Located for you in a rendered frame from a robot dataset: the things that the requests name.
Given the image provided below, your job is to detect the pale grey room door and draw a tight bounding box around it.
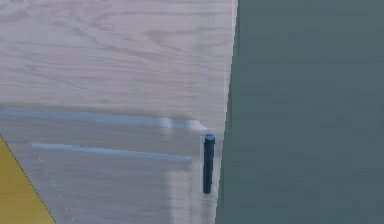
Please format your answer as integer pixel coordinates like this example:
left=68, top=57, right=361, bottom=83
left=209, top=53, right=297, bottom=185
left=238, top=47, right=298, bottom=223
left=0, top=105, right=228, bottom=224

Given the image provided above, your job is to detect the black door handle bar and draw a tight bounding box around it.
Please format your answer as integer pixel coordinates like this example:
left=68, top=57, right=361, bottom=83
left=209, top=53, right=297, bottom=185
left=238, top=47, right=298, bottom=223
left=202, top=133, right=217, bottom=195

